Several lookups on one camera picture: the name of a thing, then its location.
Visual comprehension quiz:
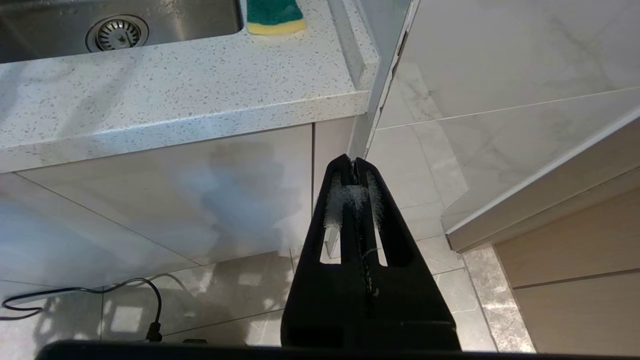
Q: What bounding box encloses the metal sink drain strainer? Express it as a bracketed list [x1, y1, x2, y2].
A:
[85, 14, 150, 53]

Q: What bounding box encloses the wooden cabinet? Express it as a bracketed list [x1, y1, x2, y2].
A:
[445, 107, 640, 358]

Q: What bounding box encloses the green and yellow sponge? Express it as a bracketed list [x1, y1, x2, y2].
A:
[246, 0, 306, 36]

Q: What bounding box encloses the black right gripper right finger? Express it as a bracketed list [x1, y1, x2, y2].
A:
[357, 157, 461, 351]

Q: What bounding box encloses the white under-counter cabinet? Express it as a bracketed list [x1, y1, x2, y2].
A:
[0, 116, 357, 290]

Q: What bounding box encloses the black floor cable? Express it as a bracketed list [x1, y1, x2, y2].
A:
[0, 277, 164, 344]

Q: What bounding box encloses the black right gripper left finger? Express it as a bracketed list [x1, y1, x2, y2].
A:
[281, 154, 373, 351]

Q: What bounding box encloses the stainless steel sink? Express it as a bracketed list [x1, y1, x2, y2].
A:
[0, 0, 244, 65]

